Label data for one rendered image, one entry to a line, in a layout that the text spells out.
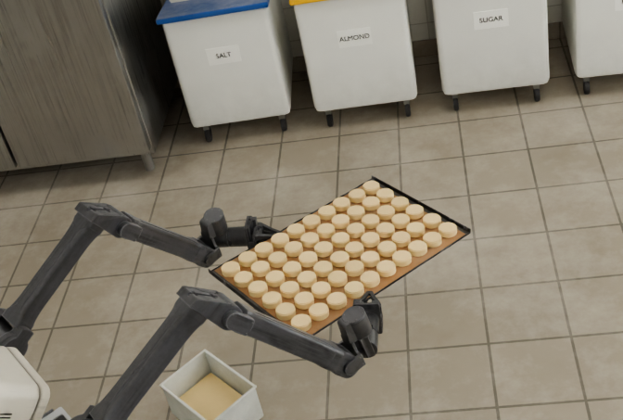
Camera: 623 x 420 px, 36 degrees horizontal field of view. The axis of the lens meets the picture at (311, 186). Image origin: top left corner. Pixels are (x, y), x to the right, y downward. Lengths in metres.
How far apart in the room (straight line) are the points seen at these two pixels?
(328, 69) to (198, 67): 0.63
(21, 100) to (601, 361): 2.86
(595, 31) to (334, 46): 1.22
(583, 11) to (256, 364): 2.22
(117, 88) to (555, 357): 2.33
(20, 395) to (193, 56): 2.87
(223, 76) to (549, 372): 2.18
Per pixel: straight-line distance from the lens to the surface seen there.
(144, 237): 2.48
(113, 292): 4.28
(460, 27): 4.59
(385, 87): 4.73
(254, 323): 2.09
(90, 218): 2.34
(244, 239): 2.69
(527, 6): 4.57
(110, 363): 3.96
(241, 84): 4.76
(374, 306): 2.36
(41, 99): 4.72
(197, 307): 1.99
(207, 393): 3.62
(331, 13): 4.53
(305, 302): 2.43
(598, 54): 4.77
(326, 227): 2.66
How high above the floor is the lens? 2.66
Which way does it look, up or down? 36 degrees down
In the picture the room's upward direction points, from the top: 13 degrees counter-clockwise
